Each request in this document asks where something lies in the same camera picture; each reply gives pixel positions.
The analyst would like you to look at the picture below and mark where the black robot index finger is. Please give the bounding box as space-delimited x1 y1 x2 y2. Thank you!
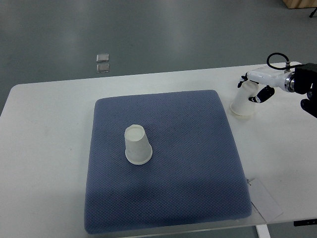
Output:
237 75 248 88

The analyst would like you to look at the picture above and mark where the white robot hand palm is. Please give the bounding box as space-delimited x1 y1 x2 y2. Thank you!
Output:
246 66 295 92

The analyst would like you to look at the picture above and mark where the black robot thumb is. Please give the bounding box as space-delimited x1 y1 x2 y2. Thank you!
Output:
248 85 275 103

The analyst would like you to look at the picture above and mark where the white paper cup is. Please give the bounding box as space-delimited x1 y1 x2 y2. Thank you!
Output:
230 81 259 116
124 124 153 165

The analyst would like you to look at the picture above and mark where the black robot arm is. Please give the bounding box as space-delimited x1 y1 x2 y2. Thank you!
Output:
238 62 317 117

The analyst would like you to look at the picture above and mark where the black tripod leg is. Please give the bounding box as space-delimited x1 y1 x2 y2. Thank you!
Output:
309 7 317 18

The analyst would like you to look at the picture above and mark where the wooden furniture corner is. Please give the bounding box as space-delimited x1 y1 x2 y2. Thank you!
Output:
282 0 317 9

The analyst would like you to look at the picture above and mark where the white paper tag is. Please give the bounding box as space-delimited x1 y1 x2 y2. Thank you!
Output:
248 179 283 223

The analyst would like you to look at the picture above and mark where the blue textured cushion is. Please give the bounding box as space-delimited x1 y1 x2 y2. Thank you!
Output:
84 90 252 234

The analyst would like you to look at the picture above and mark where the white paper cup on cushion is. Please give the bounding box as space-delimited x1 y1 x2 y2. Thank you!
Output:
124 124 153 165

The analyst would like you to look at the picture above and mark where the black table control box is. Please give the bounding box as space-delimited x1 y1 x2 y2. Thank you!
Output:
293 218 317 227

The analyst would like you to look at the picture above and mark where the white table leg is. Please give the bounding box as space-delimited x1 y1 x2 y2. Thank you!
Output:
256 225 271 238

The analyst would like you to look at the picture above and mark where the upper metal floor plate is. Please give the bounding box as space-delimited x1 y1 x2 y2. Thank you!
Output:
96 53 109 62

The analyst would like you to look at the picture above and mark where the black cable loop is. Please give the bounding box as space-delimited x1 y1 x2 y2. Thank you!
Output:
266 52 303 72

